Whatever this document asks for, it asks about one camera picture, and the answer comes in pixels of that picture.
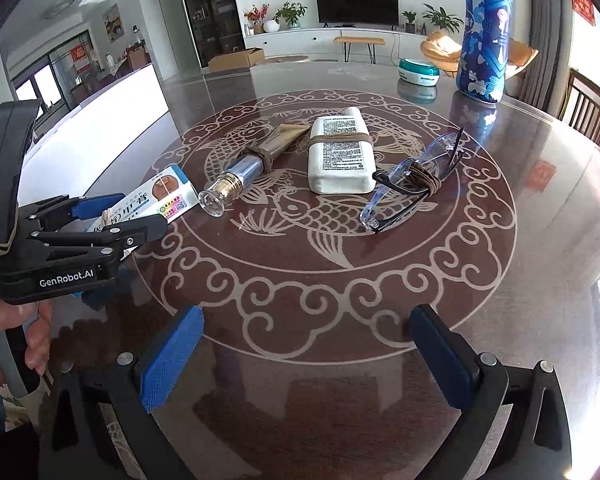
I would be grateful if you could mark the dining table with chairs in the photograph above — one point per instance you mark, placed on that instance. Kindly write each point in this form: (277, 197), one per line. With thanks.
(125, 62)

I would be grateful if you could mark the wooden bench with metal legs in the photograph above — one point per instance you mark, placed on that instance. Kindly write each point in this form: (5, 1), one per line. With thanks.
(359, 40)

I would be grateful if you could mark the brown cardboard box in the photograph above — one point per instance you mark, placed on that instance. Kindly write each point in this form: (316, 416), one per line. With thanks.
(235, 60)

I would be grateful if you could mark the large leafy potted plant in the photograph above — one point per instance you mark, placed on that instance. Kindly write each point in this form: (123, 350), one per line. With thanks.
(442, 17)

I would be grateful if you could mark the person's left hand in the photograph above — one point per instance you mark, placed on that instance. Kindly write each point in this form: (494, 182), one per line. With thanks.
(37, 340)

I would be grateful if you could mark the blue patterned bottle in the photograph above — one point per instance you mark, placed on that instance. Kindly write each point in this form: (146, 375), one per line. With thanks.
(482, 35)

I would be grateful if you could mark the black television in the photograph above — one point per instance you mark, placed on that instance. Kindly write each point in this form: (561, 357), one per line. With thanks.
(356, 6)

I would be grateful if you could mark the red wall hanging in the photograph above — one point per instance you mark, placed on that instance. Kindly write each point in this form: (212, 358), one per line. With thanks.
(582, 4)

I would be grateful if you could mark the round ceiling light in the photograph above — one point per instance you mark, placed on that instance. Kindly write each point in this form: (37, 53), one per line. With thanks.
(60, 7)

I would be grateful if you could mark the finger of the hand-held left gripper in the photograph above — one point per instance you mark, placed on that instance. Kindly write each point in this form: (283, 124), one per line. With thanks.
(97, 207)
(145, 227)

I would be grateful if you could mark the white bottle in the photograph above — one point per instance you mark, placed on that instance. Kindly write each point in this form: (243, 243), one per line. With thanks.
(337, 155)

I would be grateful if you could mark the red flowers in vase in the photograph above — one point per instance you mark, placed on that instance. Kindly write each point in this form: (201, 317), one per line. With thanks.
(256, 15)

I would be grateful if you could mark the beige tube with clear cap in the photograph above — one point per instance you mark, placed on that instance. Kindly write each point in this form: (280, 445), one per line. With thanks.
(245, 175)

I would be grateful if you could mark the round wooden board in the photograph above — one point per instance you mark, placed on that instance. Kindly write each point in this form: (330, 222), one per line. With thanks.
(288, 59)

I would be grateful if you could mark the blue and white medicine carton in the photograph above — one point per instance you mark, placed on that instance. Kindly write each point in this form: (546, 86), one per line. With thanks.
(165, 195)

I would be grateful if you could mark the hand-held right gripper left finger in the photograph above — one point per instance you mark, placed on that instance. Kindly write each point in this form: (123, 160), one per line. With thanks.
(172, 357)

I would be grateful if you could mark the green potted plant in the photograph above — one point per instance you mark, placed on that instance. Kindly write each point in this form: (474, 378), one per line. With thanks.
(290, 12)

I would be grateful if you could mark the dark glass display cabinet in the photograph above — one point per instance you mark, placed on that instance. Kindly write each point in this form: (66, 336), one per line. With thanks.
(212, 10)

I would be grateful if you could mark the white television cabinet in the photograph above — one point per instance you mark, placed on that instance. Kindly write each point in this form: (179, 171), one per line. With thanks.
(300, 42)

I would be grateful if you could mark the teal round container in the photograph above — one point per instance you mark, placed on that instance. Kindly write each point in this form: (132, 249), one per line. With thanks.
(419, 71)

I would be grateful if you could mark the red door poster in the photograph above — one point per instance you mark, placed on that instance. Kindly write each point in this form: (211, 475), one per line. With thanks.
(81, 57)

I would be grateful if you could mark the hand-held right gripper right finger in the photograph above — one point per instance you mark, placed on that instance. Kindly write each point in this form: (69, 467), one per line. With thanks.
(442, 357)

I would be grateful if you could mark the small potted plant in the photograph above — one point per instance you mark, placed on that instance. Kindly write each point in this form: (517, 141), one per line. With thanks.
(409, 22)

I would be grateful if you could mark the orange lounge chair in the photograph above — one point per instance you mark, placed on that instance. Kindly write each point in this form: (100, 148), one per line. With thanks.
(437, 47)

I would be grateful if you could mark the brown wooden slatted chair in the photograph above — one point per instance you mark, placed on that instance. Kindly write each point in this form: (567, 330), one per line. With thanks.
(587, 110)

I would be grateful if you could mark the glass sliding door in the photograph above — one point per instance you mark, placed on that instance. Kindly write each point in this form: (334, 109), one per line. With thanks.
(45, 75)

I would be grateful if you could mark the clear glasses with black arms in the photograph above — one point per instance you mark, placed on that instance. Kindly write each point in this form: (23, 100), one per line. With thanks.
(422, 178)

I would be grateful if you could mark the grey curtain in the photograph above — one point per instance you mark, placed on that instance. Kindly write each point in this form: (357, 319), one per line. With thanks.
(545, 35)

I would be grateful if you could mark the white round vase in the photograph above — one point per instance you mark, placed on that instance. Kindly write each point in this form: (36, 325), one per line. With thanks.
(271, 26)

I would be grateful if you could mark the framed wall painting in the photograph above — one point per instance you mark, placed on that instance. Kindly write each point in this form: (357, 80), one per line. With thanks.
(113, 22)

